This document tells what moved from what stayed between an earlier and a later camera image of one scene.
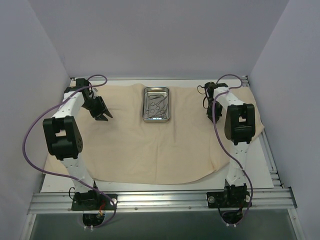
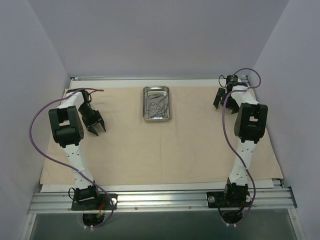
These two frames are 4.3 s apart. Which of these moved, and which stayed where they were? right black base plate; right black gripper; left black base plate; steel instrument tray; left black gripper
Moved: left black gripper; right black gripper
Stayed: right black base plate; steel instrument tray; left black base plate
